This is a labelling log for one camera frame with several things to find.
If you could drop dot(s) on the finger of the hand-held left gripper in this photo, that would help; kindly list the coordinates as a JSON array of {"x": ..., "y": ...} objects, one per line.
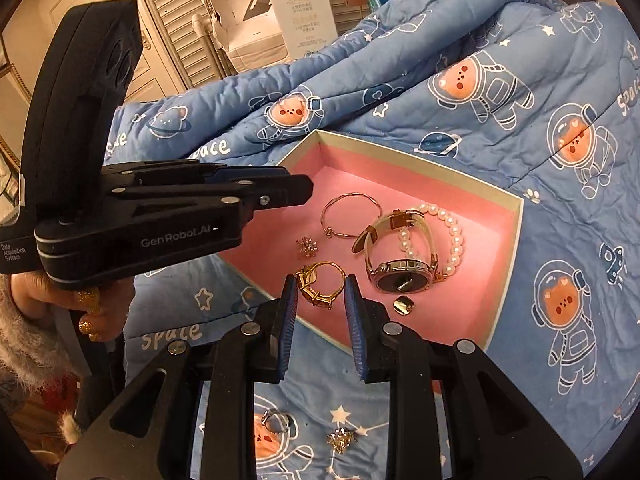
[
  {"x": 285, "y": 190},
  {"x": 235, "y": 174}
]

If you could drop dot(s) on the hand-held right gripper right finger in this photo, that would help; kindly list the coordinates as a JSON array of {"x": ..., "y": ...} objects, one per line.
[{"x": 356, "y": 330}]

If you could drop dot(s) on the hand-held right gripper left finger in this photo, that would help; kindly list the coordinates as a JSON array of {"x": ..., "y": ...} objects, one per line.
[{"x": 289, "y": 330}]

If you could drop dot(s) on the snowflake crystal earring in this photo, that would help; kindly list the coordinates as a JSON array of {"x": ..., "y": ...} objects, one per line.
[{"x": 306, "y": 247}]

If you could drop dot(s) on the thin gold bangle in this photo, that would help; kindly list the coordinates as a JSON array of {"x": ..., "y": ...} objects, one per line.
[{"x": 330, "y": 234}]

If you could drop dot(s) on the green box with pink lining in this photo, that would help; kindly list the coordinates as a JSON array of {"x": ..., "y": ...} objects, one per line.
[{"x": 480, "y": 240}]

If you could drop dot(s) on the person's left forearm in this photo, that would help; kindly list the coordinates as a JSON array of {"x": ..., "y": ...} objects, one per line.
[{"x": 30, "y": 355}]

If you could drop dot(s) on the person's left hand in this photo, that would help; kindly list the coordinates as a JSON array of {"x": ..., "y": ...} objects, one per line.
[{"x": 90, "y": 310}]

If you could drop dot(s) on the gold flower brooch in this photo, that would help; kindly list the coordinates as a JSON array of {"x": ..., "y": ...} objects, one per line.
[{"x": 341, "y": 441}]

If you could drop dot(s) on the louvered closet door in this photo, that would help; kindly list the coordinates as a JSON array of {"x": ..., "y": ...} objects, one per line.
[{"x": 165, "y": 20}]

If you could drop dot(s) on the white baby high chair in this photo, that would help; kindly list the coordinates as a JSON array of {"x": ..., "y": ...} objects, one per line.
[{"x": 250, "y": 25}]

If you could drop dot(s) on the tall white carton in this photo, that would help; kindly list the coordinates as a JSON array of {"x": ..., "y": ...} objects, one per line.
[{"x": 300, "y": 10}]

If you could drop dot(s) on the blue printed blanket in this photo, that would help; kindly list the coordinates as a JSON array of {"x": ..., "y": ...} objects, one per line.
[{"x": 500, "y": 135}]

